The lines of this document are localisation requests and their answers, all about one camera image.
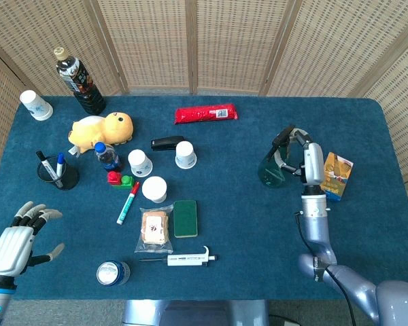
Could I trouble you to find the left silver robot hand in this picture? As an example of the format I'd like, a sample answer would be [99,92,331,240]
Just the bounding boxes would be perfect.
[0,200,65,278]

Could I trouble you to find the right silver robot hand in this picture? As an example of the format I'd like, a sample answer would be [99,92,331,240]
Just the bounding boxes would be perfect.
[275,128,326,187]

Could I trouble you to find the green spray bottle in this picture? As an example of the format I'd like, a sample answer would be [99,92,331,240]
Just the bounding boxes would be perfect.
[257,125,296,188]

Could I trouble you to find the small blue-capped cola bottle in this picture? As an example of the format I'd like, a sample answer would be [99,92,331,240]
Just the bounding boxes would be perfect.
[94,141,124,173]

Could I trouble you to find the dark tea bottle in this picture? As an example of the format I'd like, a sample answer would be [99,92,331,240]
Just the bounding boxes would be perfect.
[52,47,107,115]

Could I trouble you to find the yellow drink carton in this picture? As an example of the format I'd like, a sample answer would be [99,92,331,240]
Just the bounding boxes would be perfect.
[320,151,355,202]

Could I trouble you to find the black-capped marker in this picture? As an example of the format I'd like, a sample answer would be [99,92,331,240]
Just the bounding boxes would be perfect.
[35,150,64,189]

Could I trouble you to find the black mesh pen holder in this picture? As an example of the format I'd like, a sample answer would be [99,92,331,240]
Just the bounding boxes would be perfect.
[36,154,80,191]

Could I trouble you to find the blue-capped marker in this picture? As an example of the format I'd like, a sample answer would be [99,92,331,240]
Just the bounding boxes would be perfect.
[55,152,66,177]

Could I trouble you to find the blue drink can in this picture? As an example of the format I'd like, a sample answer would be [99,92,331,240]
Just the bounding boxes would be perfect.
[96,260,131,287]

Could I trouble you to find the blue table carpet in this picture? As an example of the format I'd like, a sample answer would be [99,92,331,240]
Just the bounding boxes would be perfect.
[0,95,408,302]

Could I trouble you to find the green marker with red cap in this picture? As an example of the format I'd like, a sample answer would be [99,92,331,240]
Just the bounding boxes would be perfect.
[116,181,141,225]

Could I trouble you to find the red snack package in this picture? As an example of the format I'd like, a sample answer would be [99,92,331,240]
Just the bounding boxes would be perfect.
[173,103,239,126]

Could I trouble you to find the white paper cup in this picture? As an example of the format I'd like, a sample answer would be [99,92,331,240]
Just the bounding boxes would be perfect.
[141,176,168,204]
[127,149,154,178]
[19,90,54,122]
[175,141,198,170]

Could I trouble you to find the green toy brick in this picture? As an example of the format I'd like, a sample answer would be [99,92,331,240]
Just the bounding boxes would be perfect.
[111,174,136,190]

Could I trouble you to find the green scouring sponge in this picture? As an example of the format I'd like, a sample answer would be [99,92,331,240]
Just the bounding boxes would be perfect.
[173,199,199,238]

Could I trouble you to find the packaged biscuits in clear bag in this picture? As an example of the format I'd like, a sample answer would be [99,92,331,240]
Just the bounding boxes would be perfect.
[134,204,175,255]

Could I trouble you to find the yellow plush toy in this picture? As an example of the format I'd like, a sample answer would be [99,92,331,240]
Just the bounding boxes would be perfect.
[67,111,135,158]

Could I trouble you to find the black stapler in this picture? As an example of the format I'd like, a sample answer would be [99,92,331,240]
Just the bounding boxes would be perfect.
[150,135,186,152]

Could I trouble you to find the white pipette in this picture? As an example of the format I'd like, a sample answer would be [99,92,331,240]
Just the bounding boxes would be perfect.
[138,245,220,268]

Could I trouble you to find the grey robot torso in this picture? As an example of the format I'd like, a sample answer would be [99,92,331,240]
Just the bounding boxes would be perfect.
[121,300,270,326]

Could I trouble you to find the woven folding screen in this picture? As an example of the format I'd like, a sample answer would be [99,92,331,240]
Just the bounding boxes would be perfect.
[0,0,408,235]

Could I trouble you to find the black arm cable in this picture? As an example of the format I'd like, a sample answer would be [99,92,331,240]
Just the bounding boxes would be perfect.
[294,211,357,326]

